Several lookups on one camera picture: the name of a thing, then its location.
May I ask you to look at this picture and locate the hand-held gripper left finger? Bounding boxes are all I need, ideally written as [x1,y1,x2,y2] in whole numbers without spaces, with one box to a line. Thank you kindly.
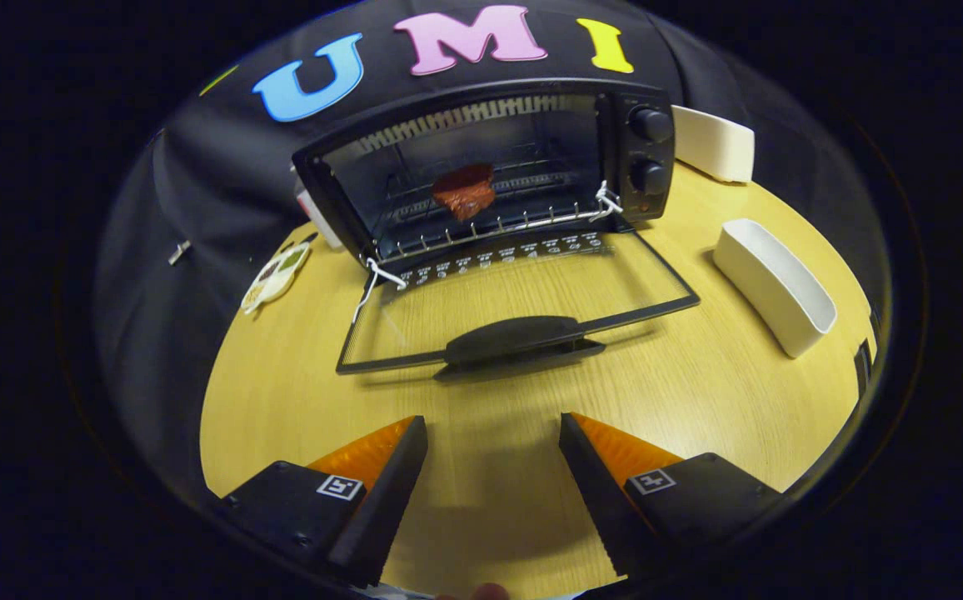
[215,415,430,589]

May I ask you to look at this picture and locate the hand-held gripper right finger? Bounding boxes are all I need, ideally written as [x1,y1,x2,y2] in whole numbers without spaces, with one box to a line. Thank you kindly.
[558,412,786,580]

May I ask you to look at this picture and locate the red-brown meat slice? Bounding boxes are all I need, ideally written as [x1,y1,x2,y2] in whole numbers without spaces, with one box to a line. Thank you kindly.
[432,162,497,223]

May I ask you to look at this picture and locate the black toaster oven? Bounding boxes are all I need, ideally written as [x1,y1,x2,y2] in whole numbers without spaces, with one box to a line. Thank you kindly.
[292,79,701,384]

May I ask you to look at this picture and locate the white slot toaster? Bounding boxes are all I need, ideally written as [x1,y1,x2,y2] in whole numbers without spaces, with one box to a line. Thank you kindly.
[671,104,756,184]

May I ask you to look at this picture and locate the white plastic tray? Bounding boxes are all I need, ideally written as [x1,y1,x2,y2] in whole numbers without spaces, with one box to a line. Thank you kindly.
[712,218,839,359]

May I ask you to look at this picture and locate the black backdrop cloth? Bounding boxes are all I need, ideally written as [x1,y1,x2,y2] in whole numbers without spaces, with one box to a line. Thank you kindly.
[94,0,891,501]

